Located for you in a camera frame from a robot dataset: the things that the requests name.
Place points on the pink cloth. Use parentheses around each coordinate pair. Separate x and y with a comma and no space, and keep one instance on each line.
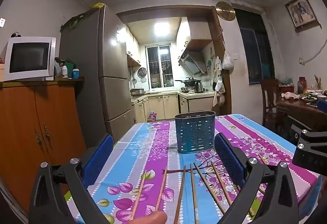
(290,96)

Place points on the blue perforated utensil holder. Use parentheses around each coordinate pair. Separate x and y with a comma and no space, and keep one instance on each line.
(194,134)

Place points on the white wall socket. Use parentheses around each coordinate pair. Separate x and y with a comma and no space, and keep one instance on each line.
(2,22)

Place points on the steel range hood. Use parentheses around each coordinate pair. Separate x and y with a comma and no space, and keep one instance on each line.
(193,61)

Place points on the yellow plastic bag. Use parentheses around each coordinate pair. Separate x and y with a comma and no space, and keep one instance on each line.
(97,5)

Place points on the floral striped tablecloth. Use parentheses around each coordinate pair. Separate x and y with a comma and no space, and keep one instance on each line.
(150,147)

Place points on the plate of green vegetables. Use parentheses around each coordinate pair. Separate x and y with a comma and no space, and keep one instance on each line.
(309,98)

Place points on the black wok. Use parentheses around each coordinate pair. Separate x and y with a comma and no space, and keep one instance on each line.
(189,82)

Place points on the steel kettle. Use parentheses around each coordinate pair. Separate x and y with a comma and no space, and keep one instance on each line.
(199,87)

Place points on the cream wall cupboards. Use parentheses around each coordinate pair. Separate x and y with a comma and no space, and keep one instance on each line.
(132,47)

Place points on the square ceiling light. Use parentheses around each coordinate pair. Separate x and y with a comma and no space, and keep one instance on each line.
(162,29)

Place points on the kitchen window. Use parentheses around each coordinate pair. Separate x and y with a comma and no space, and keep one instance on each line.
(158,65)

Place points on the blue lidded jar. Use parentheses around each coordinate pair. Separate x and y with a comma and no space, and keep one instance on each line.
(76,74)

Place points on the white microwave oven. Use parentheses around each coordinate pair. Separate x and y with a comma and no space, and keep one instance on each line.
(28,57)

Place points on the hanging kitchen towels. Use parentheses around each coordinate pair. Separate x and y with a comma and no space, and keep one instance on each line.
(219,86)

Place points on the cream kitchen base cabinets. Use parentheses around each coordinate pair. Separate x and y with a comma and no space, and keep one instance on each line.
(163,106)

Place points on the wooden chopstick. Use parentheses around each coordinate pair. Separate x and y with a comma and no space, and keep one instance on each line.
(262,159)
(219,180)
(180,194)
(194,193)
(139,193)
(208,187)
(161,189)

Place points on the hanging round strainer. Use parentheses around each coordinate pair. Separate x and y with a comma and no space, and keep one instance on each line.
(142,74)

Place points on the dark wooden dining table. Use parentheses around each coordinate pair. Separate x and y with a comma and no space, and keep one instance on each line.
(293,110)

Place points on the grey refrigerator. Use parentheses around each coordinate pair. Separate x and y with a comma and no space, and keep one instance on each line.
(84,60)

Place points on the steel cooking pot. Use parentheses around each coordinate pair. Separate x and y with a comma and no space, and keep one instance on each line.
(137,91)

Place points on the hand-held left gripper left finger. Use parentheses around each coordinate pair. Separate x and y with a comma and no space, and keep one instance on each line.
(98,160)

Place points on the orange wooden cabinet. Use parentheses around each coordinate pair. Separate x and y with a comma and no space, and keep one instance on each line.
(25,124)

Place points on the dark barred window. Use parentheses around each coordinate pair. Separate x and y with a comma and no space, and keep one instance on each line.
(255,55)

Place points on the framed wall picture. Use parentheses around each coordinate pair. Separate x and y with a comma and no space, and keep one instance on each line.
(301,11)

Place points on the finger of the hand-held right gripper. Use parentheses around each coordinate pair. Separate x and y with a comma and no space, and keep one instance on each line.
(322,106)
(297,126)

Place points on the dark wooden chair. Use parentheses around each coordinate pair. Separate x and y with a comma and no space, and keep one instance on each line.
(269,96)

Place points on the bottles on kitchen floor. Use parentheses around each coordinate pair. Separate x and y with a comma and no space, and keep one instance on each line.
(151,118)

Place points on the wall cupboard over hood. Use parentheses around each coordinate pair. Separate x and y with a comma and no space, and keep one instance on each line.
(196,32)

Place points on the white plastic bottle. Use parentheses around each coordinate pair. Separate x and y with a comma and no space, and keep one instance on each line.
(65,71)

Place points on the gold round wall clock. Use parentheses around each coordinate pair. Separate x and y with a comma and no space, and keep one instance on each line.
(225,11)

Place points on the hanging white plastic bag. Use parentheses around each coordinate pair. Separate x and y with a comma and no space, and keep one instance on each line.
(228,61)

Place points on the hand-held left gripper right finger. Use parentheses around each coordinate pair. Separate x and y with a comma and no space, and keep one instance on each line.
(228,160)

